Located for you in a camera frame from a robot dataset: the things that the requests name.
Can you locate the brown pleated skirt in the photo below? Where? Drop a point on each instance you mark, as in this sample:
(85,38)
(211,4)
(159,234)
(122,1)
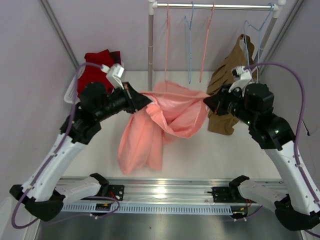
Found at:
(241,55)

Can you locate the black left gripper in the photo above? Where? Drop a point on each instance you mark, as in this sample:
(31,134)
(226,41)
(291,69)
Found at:
(136,100)

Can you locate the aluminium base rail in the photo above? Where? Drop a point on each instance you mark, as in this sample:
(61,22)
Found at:
(177,191)

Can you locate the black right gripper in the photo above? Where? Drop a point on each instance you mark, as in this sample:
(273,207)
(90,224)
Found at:
(218,105)

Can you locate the pink pleated skirt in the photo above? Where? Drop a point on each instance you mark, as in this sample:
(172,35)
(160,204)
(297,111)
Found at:
(174,112)

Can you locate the blue wire hanger holding skirt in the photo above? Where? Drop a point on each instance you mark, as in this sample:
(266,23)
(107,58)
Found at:
(255,45)

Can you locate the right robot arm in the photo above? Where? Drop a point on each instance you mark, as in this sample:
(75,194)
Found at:
(296,210)

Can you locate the blue wire hanger middle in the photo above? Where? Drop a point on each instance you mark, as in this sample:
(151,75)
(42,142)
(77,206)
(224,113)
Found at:
(188,41)

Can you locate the perforated white cable duct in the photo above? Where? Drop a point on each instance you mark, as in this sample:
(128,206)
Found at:
(139,208)

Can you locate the red skirt in basket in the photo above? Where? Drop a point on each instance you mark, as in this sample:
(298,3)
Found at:
(93,74)

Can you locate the dark plaid skirt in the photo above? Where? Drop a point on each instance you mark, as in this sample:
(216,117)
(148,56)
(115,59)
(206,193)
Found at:
(116,56)

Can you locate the silver clothes rack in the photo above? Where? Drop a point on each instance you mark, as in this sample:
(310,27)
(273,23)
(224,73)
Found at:
(153,4)

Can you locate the white plastic laundry basket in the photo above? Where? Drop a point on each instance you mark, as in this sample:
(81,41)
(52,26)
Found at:
(71,94)

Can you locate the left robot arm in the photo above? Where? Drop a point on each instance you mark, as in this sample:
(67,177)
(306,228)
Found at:
(40,195)

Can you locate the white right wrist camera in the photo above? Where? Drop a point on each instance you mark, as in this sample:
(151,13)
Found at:
(242,77)

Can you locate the pink wire hanger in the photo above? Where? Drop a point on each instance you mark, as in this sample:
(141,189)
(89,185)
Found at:
(168,26)
(209,20)

